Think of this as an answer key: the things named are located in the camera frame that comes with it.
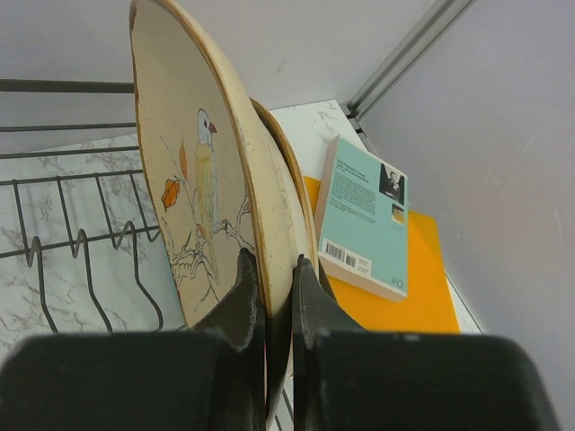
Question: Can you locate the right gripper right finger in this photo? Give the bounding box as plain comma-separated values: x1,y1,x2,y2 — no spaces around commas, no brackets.
292,257,560,430

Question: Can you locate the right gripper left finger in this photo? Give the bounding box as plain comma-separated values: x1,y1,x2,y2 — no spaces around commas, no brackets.
1,250,266,430

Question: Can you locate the beige bird plate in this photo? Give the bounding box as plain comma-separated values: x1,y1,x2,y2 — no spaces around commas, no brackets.
129,1,272,325
251,99,320,277

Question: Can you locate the beige and blue plate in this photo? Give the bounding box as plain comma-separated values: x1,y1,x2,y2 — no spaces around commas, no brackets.
242,96,315,311

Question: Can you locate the orange translucent cutting mat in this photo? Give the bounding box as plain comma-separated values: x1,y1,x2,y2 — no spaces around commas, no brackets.
327,197,461,334

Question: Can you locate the light teal paperback book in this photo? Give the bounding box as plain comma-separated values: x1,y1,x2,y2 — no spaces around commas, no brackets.
314,136,408,302

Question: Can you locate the black wire dish rack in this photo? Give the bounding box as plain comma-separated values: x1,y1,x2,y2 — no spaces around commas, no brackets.
0,78,288,431

